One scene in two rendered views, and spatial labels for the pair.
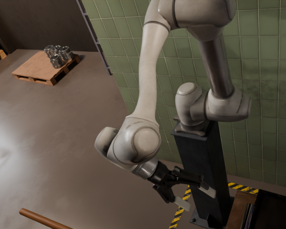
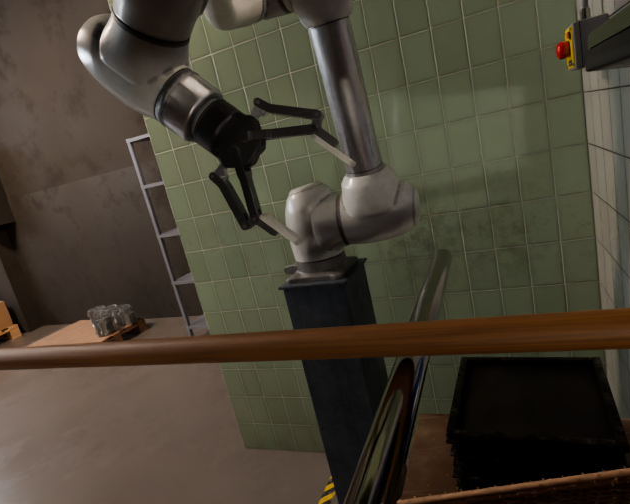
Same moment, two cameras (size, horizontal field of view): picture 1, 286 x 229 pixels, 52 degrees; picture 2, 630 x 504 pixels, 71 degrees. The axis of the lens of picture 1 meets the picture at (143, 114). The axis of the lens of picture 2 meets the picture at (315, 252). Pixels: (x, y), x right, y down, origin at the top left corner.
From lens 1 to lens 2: 85 cm
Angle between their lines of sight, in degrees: 30
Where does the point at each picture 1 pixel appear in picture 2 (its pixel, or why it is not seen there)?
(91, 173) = (124, 491)
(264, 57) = (430, 169)
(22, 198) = not seen: outside the picture
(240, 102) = (398, 187)
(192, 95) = (314, 190)
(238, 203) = (426, 433)
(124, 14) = not seen: hidden behind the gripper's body
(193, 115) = (318, 229)
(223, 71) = (360, 102)
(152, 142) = not seen: outside the picture
